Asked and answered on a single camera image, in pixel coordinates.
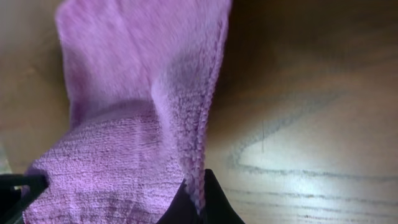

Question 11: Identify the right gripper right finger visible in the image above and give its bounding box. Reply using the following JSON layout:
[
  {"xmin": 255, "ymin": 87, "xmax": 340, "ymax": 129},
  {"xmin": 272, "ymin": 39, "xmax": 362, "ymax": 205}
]
[{"xmin": 155, "ymin": 168, "xmax": 246, "ymax": 224}]

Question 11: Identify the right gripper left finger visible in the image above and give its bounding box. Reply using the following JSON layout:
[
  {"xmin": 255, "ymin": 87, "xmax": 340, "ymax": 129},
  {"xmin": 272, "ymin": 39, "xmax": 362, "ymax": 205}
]
[{"xmin": 1, "ymin": 174, "xmax": 49, "ymax": 224}]

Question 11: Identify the purple microfiber cloth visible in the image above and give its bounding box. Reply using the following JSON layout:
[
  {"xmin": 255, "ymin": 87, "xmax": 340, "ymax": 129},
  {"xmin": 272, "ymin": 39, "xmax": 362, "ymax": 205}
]
[{"xmin": 23, "ymin": 0, "xmax": 231, "ymax": 223}]

